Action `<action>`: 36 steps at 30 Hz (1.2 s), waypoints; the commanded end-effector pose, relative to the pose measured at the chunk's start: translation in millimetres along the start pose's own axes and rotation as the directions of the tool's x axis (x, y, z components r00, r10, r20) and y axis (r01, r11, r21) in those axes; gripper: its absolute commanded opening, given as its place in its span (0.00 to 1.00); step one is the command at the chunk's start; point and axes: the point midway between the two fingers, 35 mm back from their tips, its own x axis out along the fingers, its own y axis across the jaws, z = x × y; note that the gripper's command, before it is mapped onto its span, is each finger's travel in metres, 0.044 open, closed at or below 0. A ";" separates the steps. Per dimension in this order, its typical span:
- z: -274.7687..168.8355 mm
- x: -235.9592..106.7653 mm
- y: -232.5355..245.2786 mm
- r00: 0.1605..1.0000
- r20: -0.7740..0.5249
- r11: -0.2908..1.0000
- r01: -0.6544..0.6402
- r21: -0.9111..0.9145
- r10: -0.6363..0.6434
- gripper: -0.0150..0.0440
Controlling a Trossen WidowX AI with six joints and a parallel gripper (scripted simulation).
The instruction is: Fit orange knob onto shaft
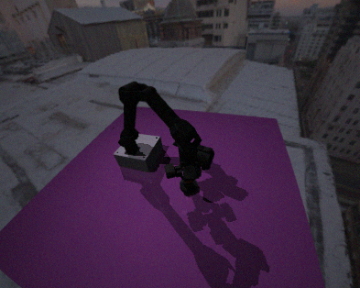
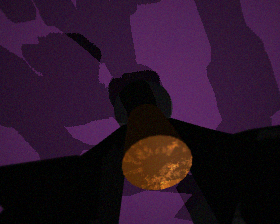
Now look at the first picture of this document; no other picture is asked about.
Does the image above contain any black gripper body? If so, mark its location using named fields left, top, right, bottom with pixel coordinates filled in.
left=164, top=158, right=211, bottom=179

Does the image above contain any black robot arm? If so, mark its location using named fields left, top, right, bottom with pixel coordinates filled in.
left=118, top=82, right=214, bottom=182

